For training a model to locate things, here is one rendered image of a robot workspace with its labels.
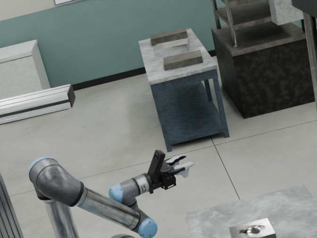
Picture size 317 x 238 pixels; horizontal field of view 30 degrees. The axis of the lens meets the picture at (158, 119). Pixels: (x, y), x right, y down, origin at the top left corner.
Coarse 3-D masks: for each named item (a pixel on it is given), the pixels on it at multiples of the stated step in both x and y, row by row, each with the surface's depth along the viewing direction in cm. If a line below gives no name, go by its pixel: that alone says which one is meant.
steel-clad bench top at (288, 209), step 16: (272, 192) 333; (288, 192) 329; (304, 192) 325; (208, 208) 333; (224, 208) 329; (240, 208) 325; (256, 208) 321; (272, 208) 317; (288, 208) 314; (304, 208) 310; (192, 224) 321; (208, 224) 317; (224, 224) 313; (240, 224) 310; (272, 224) 303; (288, 224) 300; (304, 224) 297
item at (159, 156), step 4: (156, 152) 234; (160, 152) 233; (156, 156) 233; (160, 156) 232; (164, 156) 233; (152, 160) 236; (156, 160) 234; (160, 160) 233; (152, 164) 236; (156, 164) 234; (160, 164) 234; (152, 168) 235; (156, 168) 234; (160, 168) 235; (148, 172) 237; (152, 172) 235; (156, 172) 234; (152, 176) 235; (156, 176) 235
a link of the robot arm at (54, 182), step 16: (48, 176) 204; (64, 176) 205; (48, 192) 204; (64, 192) 203; (80, 192) 205; (96, 192) 212; (96, 208) 210; (112, 208) 213; (128, 208) 219; (128, 224) 218; (144, 224) 219
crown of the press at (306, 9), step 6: (294, 0) 292; (300, 0) 282; (306, 0) 273; (312, 0) 264; (294, 6) 294; (300, 6) 284; (306, 6) 275; (312, 6) 266; (306, 12) 277; (312, 12) 268
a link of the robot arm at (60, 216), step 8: (40, 160) 216; (48, 160) 215; (32, 168) 215; (40, 168) 210; (32, 176) 214; (40, 192) 214; (48, 200) 214; (48, 208) 218; (56, 208) 217; (64, 208) 219; (56, 216) 218; (64, 216) 219; (72, 216) 223; (56, 224) 220; (64, 224) 220; (72, 224) 222; (56, 232) 222; (64, 232) 221; (72, 232) 222
